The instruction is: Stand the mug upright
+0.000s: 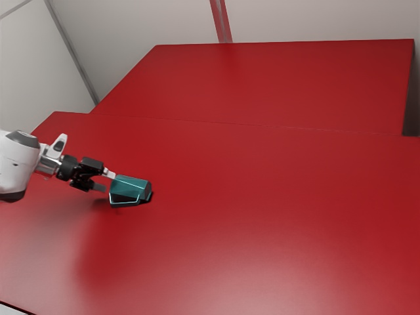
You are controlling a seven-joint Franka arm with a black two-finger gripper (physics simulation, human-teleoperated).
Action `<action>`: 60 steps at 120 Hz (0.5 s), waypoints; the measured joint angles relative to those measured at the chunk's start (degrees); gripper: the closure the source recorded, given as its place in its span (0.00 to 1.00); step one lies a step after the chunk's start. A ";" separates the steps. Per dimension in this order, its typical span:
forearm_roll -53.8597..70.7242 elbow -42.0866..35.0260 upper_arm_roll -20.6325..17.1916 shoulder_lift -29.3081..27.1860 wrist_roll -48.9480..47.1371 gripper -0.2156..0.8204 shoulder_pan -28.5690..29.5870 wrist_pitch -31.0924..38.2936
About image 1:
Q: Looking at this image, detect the teal faceted mug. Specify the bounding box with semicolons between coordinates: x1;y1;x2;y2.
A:
108;175;153;208

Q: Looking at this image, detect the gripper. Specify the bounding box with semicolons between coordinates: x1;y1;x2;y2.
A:
54;154;117;194

